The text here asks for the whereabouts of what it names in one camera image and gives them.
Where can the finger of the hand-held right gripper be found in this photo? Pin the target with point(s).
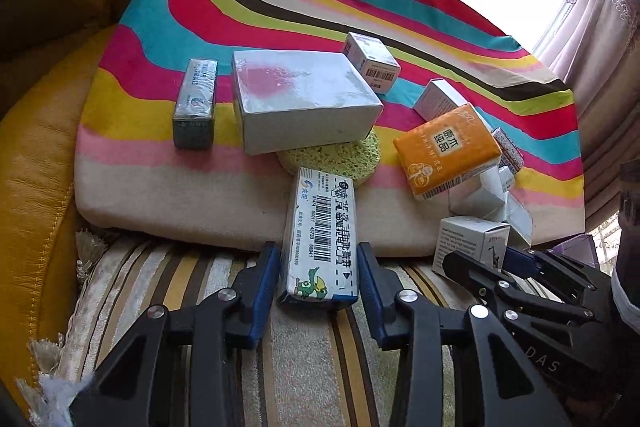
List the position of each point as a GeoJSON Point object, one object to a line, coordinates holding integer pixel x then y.
{"type": "Point", "coordinates": [475, 279]}
{"type": "Point", "coordinates": [520, 262]}

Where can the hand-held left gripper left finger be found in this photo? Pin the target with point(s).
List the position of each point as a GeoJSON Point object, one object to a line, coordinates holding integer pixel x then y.
{"type": "Point", "coordinates": [262, 297]}

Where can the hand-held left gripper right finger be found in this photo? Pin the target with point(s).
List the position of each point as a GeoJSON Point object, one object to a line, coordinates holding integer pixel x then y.
{"type": "Point", "coordinates": [374, 302]}

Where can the small plain white box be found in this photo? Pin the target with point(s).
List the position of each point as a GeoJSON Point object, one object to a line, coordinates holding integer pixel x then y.
{"type": "Point", "coordinates": [519, 219]}

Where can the white box with dark print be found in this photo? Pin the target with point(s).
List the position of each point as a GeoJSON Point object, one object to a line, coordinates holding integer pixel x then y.
{"type": "Point", "coordinates": [470, 237]}

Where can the white blue barcode medicine box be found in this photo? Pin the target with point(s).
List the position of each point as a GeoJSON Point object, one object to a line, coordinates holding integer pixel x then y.
{"type": "Point", "coordinates": [320, 232]}

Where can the round green sponge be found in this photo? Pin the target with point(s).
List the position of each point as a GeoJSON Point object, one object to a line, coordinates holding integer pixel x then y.
{"type": "Point", "coordinates": [335, 159]}

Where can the purple plastic object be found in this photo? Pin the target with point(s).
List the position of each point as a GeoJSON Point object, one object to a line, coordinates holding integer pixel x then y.
{"type": "Point", "coordinates": [575, 252]}

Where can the white open cardboard box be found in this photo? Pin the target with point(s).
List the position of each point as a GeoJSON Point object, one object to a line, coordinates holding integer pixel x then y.
{"type": "Point", "coordinates": [475, 199]}

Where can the beige striped seat cover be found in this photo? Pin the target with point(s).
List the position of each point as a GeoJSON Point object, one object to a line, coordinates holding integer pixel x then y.
{"type": "Point", "coordinates": [310, 382]}

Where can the small red patterned box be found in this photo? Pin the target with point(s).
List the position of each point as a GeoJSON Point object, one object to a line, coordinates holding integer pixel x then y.
{"type": "Point", "coordinates": [509, 152]}

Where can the orange tissue packet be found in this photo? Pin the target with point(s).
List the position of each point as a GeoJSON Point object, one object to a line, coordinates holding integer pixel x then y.
{"type": "Point", "coordinates": [445, 152]}

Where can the white box with fine print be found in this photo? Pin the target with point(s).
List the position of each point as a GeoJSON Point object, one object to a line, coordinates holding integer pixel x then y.
{"type": "Point", "coordinates": [437, 102]}

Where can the pink curtain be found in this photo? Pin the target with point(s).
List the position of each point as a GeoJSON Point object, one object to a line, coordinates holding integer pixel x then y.
{"type": "Point", "coordinates": [605, 82]}

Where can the dark green long box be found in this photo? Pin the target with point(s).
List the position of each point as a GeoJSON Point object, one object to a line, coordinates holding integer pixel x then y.
{"type": "Point", "coordinates": [195, 107]}

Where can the large white box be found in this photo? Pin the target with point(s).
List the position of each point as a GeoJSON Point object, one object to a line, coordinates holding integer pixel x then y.
{"type": "Point", "coordinates": [300, 97]}

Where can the white yarn tuft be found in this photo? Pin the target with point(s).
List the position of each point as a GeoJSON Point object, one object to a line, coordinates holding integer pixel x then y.
{"type": "Point", "coordinates": [60, 399]}

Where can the small white barcode box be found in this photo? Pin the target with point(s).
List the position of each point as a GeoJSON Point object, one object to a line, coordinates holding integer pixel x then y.
{"type": "Point", "coordinates": [372, 62]}

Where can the yellow leather sofa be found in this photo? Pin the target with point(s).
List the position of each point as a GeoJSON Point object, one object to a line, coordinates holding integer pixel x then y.
{"type": "Point", "coordinates": [30, 207]}

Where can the colourful striped cushion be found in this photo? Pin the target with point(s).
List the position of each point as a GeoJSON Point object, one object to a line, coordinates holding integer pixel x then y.
{"type": "Point", "coordinates": [300, 7]}

